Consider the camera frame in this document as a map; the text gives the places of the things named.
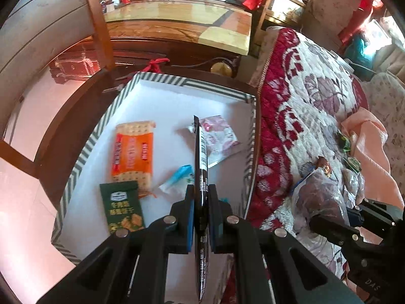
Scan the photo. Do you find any orange cracker packet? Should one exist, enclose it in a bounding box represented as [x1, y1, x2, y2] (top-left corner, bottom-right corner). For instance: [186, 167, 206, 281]
[111, 120, 157, 197]

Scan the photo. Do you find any dark green biscuit packet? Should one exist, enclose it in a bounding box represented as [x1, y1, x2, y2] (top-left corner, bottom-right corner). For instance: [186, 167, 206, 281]
[99, 180, 146, 235]

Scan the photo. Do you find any brown snack packet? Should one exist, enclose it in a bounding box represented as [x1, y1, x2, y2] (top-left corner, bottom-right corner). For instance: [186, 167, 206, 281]
[313, 156, 332, 178]

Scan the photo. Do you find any floral fleece blanket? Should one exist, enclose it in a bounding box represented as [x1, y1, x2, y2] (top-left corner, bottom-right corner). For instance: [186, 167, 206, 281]
[247, 27, 371, 279]

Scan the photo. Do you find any red cloth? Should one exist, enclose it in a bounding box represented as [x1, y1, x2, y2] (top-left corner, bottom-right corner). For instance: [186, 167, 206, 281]
[338, 0, 383, 43]

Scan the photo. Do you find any clear plastic box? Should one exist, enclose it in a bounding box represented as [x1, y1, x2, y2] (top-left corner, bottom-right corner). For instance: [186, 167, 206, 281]
[49, 52, 102, 84]

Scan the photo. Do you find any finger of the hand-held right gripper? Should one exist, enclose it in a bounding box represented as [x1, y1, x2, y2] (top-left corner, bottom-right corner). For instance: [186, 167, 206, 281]
[308, 214, 384, 254]
[346, 198, 404, 229]

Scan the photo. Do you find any wooden table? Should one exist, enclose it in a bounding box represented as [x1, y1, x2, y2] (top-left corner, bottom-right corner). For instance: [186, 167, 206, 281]
[103, 0, 254, 59]

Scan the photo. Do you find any teal bag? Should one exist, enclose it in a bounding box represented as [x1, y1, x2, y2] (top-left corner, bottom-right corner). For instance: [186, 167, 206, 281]
[345, 35, 374, 70]

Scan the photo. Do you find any pink white snack packet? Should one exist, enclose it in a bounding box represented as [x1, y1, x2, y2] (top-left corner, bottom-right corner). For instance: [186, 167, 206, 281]
[185, 115, 241, 168]

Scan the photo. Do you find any red ribbon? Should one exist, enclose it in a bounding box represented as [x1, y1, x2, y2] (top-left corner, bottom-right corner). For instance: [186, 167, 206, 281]
[141, 58, 170, 73]

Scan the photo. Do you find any pink quilt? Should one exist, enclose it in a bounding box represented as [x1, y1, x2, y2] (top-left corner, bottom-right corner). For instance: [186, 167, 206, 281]
[340, 106, 396, 244]

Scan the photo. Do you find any dark wooden stand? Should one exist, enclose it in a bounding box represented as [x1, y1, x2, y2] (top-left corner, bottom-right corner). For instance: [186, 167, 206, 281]
[32, 36, 261, 203]

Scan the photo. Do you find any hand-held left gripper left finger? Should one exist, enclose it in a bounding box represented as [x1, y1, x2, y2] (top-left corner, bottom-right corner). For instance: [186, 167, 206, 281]
[36, 184, 195, 304]

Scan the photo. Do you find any blue white candy packet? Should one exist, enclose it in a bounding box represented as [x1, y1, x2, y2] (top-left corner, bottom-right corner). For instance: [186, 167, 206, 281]
[158, 165, 194, 194]

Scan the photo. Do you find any green black snack packet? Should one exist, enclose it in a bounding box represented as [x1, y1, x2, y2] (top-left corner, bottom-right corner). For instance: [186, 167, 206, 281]
[337, 131, 352, 154]
[345, 157, 361, 173]

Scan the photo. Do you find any wooden post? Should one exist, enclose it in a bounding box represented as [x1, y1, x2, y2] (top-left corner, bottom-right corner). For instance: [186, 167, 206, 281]
[83, 0, 116, 72]

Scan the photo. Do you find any wooden chair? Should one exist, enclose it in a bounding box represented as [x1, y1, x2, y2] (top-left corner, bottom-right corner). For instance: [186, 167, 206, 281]
[256, 0, 317, 32]

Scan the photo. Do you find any round golden ornament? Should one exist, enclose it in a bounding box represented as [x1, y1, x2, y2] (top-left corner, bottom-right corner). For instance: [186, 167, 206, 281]
[210, 62, 233, 77]

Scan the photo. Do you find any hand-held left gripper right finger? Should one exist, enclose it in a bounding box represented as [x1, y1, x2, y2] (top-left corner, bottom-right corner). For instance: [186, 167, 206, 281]
[207, 184, 364, 304]

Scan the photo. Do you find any red bag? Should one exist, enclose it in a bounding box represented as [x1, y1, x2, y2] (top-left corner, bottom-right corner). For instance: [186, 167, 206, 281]
[242, 0, 268, 11]

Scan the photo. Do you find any clear plastic bag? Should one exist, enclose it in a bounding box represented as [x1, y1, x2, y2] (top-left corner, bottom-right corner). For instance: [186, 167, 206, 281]
[291, 168, 366, 238]

